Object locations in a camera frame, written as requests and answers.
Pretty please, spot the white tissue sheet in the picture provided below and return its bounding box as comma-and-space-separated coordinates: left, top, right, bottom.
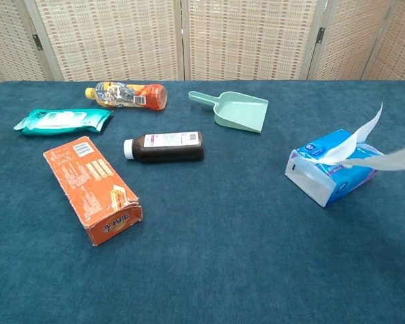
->
315, 102, 384, 165
340, 144, 405, 173

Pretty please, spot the blue tissue pack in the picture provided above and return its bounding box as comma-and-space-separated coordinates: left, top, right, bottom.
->
284, 128, 386, 209

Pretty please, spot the brown medicine bottle white cap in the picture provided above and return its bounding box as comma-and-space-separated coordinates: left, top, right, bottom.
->
123, 131, 205, 165

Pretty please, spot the mint green dustpan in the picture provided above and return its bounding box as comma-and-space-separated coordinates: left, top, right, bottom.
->
188, 90, 269, 134

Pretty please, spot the blue felt table cloth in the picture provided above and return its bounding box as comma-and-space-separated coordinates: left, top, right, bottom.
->
0, 80, 405, 324

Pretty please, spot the clear orange-label drink bottle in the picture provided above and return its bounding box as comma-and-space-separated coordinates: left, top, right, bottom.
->
84, 80, 168, 111

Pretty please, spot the orange cardboard box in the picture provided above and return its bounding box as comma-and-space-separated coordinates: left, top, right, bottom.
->
43, 136, 144, 247

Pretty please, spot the woven folding screen panel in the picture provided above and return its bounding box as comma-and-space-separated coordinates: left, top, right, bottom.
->
306, 0, 398, 81
361, 0, 405, 81
181, 0, 328, 81
23, 0, 187, 82
0, 0, 63, 89

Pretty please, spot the teal wet wipes pack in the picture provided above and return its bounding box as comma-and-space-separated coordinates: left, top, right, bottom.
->
13, 108, 113, 137

